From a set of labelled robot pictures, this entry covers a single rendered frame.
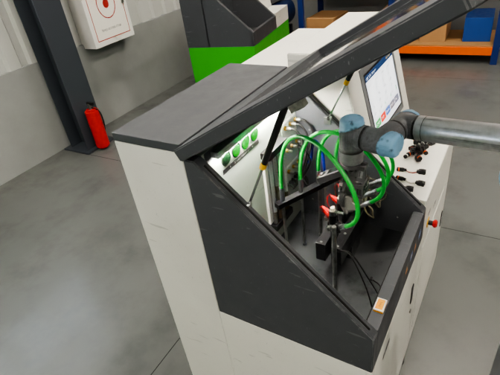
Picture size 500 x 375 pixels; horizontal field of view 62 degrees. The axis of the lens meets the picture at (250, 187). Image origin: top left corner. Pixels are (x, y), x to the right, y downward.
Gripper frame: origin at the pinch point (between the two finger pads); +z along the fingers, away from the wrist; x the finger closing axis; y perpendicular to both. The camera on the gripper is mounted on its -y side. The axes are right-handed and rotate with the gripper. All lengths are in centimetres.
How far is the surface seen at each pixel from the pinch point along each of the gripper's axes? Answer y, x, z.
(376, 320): 20.1, -27.5, 17.2
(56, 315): -184, -34, 112
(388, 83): -8, 79, -16
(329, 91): -19.1, 34.9, -28.7
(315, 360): 2, -35, 39
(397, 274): 20.9, -6.4, 17.2
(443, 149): 20, 79, 14
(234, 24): -232, 288, 8
